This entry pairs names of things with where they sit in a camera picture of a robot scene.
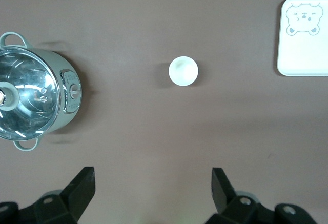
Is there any glass pot lid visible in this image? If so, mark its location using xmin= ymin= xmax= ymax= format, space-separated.
xmin=0 ymin=46 xmax=61 ymax=141

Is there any white IKEA cup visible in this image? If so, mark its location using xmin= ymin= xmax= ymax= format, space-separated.
xmin=168 ymin=56 xmax=199 ymax=86

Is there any grey electric cooking pot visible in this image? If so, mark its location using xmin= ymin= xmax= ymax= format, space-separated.
xmin=0 ymin=31 xmax=83 ymax=152

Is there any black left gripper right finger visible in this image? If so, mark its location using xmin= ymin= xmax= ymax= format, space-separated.
xmin=204 ymin=167 xmax=320 ymax=224

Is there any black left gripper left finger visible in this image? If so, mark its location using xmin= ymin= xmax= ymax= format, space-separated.
xmin=0 ymin=166 xmax=97 ymax=224

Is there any cream tray with bear print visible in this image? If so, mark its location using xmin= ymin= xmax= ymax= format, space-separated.
xmin=276 ymin=0 xmax=328 ymax=77

